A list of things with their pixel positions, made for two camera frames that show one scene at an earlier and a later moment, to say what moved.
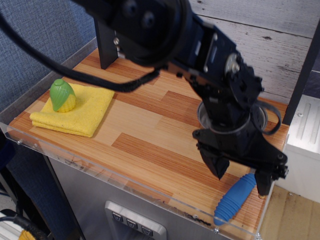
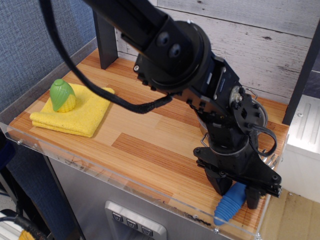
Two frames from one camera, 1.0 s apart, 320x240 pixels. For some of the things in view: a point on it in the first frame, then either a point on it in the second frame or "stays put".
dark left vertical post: x=107 y=46 stays put
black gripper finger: x=263 y=179 → x=252 y=197
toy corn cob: x=62 y=96 stays put
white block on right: x=302 y=177 stays put
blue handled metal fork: x=230 y=203 stays put
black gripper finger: x=218 y=165 → x=222 y=183
